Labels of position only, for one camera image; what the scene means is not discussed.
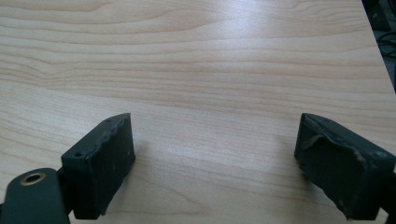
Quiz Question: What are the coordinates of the dark cables and equipment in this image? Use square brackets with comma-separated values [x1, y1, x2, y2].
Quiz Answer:
[361, 0, 396, 91]

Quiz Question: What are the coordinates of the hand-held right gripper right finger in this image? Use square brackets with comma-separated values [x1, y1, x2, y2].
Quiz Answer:
[293, 112, 396, 221]

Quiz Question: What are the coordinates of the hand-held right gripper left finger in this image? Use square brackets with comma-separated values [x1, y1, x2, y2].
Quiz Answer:
[60, 112, 136, 220]

